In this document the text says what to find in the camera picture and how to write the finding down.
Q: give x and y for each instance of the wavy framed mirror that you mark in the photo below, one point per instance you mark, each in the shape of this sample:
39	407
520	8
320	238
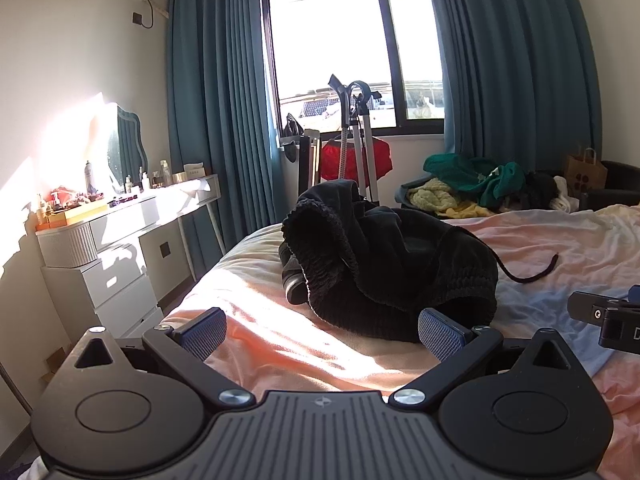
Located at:
125	145

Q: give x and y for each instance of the white garment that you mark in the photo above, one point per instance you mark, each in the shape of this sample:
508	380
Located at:
562	200

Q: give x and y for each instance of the red garment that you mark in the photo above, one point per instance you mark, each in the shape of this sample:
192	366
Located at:
381	160

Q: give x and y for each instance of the black pants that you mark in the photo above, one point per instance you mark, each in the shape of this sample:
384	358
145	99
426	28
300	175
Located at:
390	260

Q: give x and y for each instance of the cardboard box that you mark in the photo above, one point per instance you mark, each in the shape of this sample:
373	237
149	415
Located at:
55	365

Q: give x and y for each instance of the black armchair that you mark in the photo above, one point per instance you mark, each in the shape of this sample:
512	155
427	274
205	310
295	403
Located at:
617	180

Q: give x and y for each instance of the garment steamer stand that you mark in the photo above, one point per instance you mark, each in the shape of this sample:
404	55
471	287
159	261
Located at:
364	150

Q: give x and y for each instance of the white spray bottle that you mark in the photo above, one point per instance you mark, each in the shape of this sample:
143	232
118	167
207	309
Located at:
89	177

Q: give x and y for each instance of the pale yellow knitted garment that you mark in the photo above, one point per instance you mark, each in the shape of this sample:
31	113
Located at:
432	195

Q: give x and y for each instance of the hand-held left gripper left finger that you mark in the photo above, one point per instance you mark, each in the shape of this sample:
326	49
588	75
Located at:
202	332

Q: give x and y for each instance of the orange tray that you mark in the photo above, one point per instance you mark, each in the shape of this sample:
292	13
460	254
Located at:
75	214

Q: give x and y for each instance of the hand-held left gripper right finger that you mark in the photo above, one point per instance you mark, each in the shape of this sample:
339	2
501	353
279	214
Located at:
442	335

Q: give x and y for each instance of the bed with pink blanket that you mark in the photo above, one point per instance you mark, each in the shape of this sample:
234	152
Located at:
300	340

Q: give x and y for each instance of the white vanity table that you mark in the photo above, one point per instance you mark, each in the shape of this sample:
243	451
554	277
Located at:
150	205

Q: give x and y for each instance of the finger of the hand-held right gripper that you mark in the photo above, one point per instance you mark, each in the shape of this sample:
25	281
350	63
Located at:
587	306

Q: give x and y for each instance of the black garment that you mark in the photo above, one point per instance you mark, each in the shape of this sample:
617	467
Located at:
540	185

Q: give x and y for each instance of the green garment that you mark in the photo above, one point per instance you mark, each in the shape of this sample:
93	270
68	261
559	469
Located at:
470	175

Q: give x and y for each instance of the brown paper bag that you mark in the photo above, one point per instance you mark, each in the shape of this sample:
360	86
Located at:
585	172

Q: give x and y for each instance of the wall socket with plug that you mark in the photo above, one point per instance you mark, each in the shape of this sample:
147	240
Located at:
137	17

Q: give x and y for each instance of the white tissue box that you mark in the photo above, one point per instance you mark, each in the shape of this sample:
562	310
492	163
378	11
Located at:
194	169

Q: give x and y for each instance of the dark framed window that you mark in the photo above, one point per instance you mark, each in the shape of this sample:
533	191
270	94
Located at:
330	35

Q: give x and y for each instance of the teal curtain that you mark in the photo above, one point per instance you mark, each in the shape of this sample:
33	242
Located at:
510	60
220	110

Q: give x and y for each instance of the yellow cloth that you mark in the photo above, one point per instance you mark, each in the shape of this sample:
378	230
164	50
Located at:
472	210

